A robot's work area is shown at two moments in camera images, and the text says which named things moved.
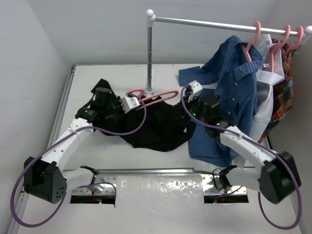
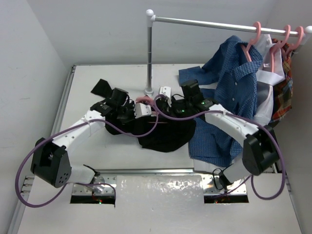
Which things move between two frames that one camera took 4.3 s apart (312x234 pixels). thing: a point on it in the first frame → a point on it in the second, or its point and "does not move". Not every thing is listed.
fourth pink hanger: (297, 44) does not move
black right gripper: (194, 100) → (172, 109)
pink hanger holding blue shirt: (252, 41) does not move
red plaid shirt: (283, 89) does not move
